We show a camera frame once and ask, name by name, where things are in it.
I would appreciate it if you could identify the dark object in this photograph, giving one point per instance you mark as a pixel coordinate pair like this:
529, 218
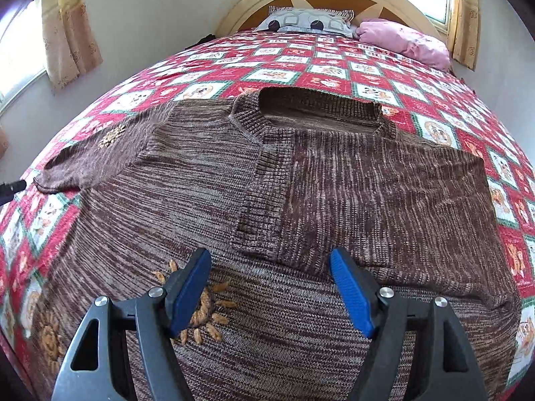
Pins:
200, 41

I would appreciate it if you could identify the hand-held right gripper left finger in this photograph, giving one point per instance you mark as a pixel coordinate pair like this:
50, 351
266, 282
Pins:
190, 296

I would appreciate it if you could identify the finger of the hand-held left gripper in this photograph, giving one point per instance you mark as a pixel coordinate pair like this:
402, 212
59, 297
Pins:
10, 189

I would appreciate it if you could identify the brown knitted sweater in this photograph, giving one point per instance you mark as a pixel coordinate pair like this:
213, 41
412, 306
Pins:
334, 183

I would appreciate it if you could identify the cream wooden headboard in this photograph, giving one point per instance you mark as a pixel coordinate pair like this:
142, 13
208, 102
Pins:
259, 4

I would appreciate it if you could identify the red printed blanket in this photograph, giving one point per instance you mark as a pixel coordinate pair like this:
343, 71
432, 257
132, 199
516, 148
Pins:
334, 71

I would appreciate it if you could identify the grey patterned pillow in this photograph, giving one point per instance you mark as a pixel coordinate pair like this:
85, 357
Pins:
301, 21

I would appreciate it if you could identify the beige patterned curtain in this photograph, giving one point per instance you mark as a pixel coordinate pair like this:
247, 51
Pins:
464, 29
71, 41

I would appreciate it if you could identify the pink pillow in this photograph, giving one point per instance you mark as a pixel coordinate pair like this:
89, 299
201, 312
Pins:
401, 39

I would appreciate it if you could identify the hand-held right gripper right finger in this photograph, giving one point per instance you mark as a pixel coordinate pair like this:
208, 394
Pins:
353, 296

